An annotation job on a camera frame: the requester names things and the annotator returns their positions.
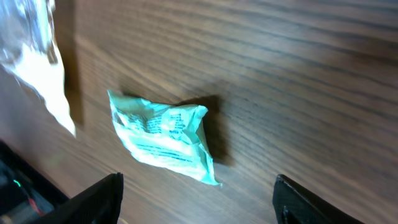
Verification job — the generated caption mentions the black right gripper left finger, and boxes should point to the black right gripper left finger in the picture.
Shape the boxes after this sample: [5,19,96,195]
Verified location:
[34,172,124,224]

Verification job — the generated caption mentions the dried mushroom pouch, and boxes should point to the dried mushroom pouch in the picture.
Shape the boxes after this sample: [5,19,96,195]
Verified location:
[1,0,76,136]

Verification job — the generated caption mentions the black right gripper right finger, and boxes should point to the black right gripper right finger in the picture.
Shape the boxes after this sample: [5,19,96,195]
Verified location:
[272,174,363,224]

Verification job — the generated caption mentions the green tissue packet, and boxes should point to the green tissue packet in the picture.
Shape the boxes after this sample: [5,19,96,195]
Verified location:
[108,90,219,185]

